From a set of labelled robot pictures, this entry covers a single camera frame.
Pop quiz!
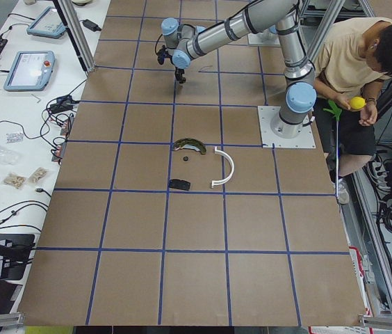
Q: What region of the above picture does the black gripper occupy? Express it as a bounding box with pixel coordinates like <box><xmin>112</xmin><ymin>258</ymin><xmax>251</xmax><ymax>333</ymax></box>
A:
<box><xmin>174</xmin><ymin>67</ymin><xmax>186</xmax><ymax>83</ymax></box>

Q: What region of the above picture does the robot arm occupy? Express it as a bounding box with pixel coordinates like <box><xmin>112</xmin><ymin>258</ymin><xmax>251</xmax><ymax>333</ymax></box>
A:
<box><xmin>155</xmin><ymin>1</ymin><xmax>317</xmax><ymax>138</ymax></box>

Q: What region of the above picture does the green brake shoe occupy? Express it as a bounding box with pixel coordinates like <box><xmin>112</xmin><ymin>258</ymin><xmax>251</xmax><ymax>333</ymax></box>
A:
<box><xmin>172</xmin><ymin>137</ymin><xmax>206</xmax><ymax>154</ymax></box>

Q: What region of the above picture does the black brake pad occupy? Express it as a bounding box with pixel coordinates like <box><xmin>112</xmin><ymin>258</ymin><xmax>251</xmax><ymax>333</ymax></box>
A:
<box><xmin>168</xmin><ymin>179</ymin><xmax>191</xmax><ymax>191</ymax></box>

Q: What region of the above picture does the black power adapter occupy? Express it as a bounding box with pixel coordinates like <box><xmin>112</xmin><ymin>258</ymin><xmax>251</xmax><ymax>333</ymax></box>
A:
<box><xmin>48</xmin><ymin>95</ymin><xmax>80</xmax><ymax>114</ymax></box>

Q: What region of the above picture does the far teach pendant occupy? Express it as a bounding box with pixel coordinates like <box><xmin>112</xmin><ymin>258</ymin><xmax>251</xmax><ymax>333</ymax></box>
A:
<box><xmin>26</xmin><ymin>7</ymin><xmax>65</xmax><ymax>39</ymax></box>

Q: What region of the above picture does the teach pendant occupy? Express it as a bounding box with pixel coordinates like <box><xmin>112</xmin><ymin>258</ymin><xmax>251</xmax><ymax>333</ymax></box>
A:
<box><xmin>3</xmin><ymin>51</ymin><xmax>56</xmax><ymax>92</ymax></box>
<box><xmin>26</xmin><ymin>7</ymin><xmax>65</xmax><ymax>39</ymax></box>

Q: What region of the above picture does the near teach pendant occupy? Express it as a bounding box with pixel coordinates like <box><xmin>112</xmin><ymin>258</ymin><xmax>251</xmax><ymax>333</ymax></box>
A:
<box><xmin>3</xmin><ymin>51</ymin><xmax>56</xmax><ymax>92</ymax></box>

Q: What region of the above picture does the snack bag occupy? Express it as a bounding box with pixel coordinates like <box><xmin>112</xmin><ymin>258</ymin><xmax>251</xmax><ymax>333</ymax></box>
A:
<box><xmin>27</xmin><ymin>167</ymin><xmax>49</xmax><ymax>184</ymax></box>
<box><xmin>2</xmin><ymin>173</ymin><xmax>26</xmax><ymax>189</ymax></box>

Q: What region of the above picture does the person in beige shirt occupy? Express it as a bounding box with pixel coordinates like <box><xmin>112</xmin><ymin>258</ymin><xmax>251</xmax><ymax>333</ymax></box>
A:
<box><xmin>313</xmin><ymin>17</ymin><xmax>392</xmax><ymax>205</ymax></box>

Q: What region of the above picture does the yellow ball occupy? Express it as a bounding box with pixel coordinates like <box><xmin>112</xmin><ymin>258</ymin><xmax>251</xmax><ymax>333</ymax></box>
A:
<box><xmin>349</xmin><ymin>96</ymin><xmax>366</xmax><ymax>111</ymax></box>

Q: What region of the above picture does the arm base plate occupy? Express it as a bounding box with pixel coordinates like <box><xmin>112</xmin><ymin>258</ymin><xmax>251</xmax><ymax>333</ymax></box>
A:
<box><xmin>247</xmin><ymin>29</ymin><xmax>280</xmax><ymax>47</ymax></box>
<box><xmin>257</xmin><ymin>106</ymin><xmax>316</xmax><ymax>149</ymax></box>

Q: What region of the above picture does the white curved plastic bracket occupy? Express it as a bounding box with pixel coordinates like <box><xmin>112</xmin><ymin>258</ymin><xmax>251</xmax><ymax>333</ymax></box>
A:
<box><xmin>211</xmin><ymin>146</ymin><xmax>235</xmax><ymax>189</ymax></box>

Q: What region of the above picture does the aluminium frame post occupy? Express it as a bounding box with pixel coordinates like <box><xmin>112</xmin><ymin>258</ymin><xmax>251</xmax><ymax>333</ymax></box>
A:
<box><xmin>53</xmin><ymin>0</ymin><xmax>95</xmax><ymax>73</ymax></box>

